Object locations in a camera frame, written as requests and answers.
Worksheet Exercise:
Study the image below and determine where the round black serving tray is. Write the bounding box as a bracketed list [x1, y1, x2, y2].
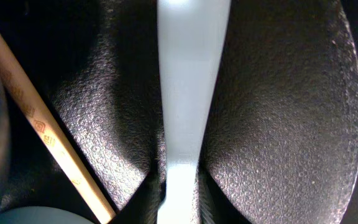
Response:
[0, 0, 358, 223]

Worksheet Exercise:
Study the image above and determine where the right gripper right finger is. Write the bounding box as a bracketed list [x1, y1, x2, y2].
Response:
[198, 169, 251, 224]

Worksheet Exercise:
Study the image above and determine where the light blue cup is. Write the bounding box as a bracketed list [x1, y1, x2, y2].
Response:
[0, 206, 93, 224]

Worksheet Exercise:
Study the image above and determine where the short wooden chopstick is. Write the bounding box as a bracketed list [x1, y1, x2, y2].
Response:
[0, 34, 116, 223]

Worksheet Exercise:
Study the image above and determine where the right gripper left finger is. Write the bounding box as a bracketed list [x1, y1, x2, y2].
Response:
[111, 170, 165, 224]

